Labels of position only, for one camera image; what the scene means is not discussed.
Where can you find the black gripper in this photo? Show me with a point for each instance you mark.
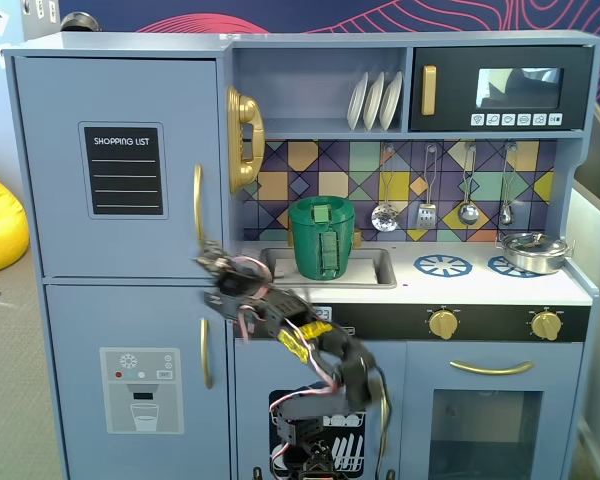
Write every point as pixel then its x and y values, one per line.
pixel 223 268

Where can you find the blue shopping list cabinet door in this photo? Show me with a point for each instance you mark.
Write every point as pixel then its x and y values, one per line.
pixel 55 225

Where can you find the blue toy kitchen cabinet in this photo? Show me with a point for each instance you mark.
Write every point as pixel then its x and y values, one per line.
pixel 305 300

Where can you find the blue dishwasher print door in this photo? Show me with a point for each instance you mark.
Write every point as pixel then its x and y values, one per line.
pixel 260 360

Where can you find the blue water dispenser print door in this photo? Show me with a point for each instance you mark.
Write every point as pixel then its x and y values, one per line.
pixel 80 320

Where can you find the blue oven door with window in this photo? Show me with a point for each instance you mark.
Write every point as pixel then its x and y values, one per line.
pixel 555 370

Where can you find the green plastic container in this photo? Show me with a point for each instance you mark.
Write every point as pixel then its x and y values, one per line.
pixel 310 235

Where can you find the gold toy telephone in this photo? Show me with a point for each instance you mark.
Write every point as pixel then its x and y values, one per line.
pixel 242 145

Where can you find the grey toy sink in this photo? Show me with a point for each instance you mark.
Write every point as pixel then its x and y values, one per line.
pixel 375 265

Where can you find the steel slotted skimmer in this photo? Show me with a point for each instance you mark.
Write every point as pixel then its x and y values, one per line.
pixel 385 219

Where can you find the steel slotted spatula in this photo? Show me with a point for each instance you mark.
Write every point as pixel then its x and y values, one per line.
pixel 426 217

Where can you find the yellow bean bag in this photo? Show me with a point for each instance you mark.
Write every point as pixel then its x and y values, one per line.
pixel 0 225

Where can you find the white toy plate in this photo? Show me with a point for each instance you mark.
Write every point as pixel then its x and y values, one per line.
pixel 391 100
pixel 374 100
pixel 356 100

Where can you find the gold stove knob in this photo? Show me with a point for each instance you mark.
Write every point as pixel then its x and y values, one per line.
pixel 546 325
pixel 443 324

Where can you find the steel ladle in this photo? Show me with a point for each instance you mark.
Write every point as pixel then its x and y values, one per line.
pixel 468 214

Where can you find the steel spoon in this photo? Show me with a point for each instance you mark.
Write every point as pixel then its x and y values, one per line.
pixel 506 215

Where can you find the steel toy pot with lid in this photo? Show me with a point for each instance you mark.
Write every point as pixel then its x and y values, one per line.
pixel 532 252

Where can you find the black toy microwave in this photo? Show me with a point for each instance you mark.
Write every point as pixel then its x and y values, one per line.
pixel 500 60

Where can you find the grey desk divider panel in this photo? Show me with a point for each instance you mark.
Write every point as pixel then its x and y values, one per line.
pixel 597 300

